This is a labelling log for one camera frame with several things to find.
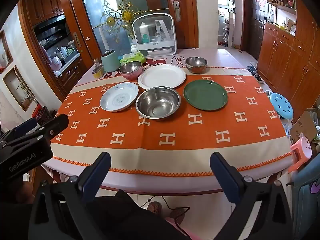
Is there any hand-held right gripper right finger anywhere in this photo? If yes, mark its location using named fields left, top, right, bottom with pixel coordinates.
left=209, top=152, right=293, bottom=240

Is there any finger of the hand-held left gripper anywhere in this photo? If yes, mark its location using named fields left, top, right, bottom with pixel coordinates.
left=7, top=118, right=38, bottom=138
left=35, top=114, right=69, bottom=141

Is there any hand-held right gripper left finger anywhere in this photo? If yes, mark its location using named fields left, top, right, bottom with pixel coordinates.
left=28, top=151, right=112, bottom=240

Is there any green plate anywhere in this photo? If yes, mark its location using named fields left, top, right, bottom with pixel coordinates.
left=183, top=80, right=228, bottom=111

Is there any orange steel bowl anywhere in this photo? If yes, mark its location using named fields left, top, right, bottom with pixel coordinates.
left=185, top=56, right=208, bottom=74

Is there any red basket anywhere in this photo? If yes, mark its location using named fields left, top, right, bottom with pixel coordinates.
left=31, top=104, right=54, bottom=127

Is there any orange patterned tablecloth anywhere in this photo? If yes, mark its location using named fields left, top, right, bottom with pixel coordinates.
left=49, top=66, right=293, bottom=174

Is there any person's dark clothing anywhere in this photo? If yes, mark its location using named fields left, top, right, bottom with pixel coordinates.
left=85, top=189, right=190, bottom=240

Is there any pink white rice cooker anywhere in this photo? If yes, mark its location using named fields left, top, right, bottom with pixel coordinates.
left=50, top=55, right=62, bottom=72

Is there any glass jar with yellow contents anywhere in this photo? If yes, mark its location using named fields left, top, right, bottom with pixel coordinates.
left=92, top=59, right=104, bottom=79

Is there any blue patterned plate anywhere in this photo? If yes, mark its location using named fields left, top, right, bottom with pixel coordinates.
left=100, top=82, right=139, bottom=112

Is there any light green canister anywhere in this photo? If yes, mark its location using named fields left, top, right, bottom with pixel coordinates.
left=101, top=50, right=120, bottom=72

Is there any pink plastic stool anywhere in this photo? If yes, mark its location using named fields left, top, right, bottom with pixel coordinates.
left=287, top=137, right=313, bottom=173

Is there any blue plastic stool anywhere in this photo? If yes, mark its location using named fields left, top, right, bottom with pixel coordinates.
left=269, top=92, right=293, bottom=128

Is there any large steel bowl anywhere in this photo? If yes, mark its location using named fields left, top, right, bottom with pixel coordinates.
left=135, top=86, right=181, bottom=120

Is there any teal printed fabric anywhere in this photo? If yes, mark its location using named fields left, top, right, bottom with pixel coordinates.
left=291, top=165, right=320, bottom=240

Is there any pink steel bowl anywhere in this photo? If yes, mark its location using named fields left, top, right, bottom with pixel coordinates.
left=119, top=61, right=143, bottom=81

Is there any cardboard box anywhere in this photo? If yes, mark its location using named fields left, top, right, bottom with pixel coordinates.
left=290, top=110, right=318, bottom=143

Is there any black white sneaker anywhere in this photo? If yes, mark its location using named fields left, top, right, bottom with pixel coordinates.
left=252, top=71, right=265, bottom=84

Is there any green tissue pack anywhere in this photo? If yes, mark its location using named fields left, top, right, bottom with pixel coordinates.
left=119, top=52, right=146, bottom=65

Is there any white plate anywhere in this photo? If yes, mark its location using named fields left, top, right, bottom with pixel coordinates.
left=137, top=64, right=187, bottom=90

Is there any white bottle with teal label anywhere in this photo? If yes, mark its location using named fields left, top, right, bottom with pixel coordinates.
left=139, top=21, right=150, bottom=44

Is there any white sterilizer cabinet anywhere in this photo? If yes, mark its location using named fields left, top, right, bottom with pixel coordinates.
left=132, top=13, right=177, bottom=57

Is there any wooden storage cabinet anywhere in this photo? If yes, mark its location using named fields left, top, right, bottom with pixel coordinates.
left=257, top=0, right=320, bottom=120

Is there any clear bottle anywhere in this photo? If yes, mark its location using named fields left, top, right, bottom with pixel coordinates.
left=154, top=21, right=163, bottom=42

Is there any shoe rack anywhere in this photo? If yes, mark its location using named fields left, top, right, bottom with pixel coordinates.
left=221, top=11, right=237, bottom=48

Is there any dark brown entrance door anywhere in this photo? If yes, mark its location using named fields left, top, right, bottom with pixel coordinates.
left=241, top=0, right=267, bottom=60

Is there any wooden sliding glass door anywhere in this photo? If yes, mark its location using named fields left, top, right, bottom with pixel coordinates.
left=57, top=0, right=200, bottom=70

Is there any wooden wall picture frame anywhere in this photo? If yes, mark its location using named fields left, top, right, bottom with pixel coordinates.
left=3, top=65, right=35, bottom=112
left=0, top=30, right=14, bottom=74

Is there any wooden kitchen wall cabinet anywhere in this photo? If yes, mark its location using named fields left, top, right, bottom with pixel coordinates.
left=24, top=0, right=64, bottom=25

